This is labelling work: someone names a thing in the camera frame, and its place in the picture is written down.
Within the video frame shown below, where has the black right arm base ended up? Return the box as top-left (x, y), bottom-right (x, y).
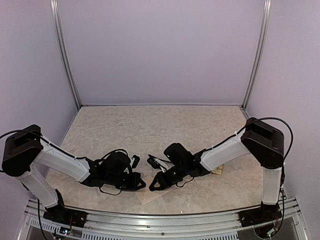
top-left (238, 202), bottom-right (283, 228)

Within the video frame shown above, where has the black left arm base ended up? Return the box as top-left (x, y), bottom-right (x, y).
top-left (43, 189), bottom-right (88, 228)

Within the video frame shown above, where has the aluminium frame post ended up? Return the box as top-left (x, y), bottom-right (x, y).
top-left (242, 0), bottom-right (272, 110)
top-left (50, 0), bottom-right (82, 111)

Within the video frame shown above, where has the aluminium frame post left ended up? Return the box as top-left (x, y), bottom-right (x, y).
top-left (50, 0), bottom-right (82, 111)

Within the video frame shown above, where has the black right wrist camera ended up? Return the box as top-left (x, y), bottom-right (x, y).
top-left (147, 154), bottom-right (160, 169)

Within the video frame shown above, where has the aluminium front rail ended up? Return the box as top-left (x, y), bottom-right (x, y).
top-left (14, 197), bottom-right (311, 240)

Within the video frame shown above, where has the black left camera cable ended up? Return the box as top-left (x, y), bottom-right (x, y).
top-left (0, 128), bottom-right (131, 196)

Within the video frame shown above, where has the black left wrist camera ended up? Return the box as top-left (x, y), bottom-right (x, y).
top-left (131, 155), bottom-right (140, 169)

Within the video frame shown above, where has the pink envelope with flap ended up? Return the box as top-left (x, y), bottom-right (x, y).
top-left (135, 188), bottom-right (171, 205)

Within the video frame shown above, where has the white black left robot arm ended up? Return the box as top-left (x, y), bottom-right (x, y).
top-left (0, 124), bottom-right (146, 209)

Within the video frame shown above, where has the aluminium frame post right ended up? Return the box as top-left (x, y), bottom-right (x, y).
top-left (242, 0), bottom-right (272, 110)

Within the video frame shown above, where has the brown round sticker sheet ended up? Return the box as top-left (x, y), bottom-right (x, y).
top-left (211, 165), bottom-right (224, 176)

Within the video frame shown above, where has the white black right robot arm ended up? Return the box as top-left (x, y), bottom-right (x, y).
top-left (149, 117), bottom-right (285, 206)

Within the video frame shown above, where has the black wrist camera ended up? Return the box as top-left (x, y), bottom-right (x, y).
top-left (147, 154), bottom-right (160, 169)
top-left (131, 155), bottom-right (140, 169)

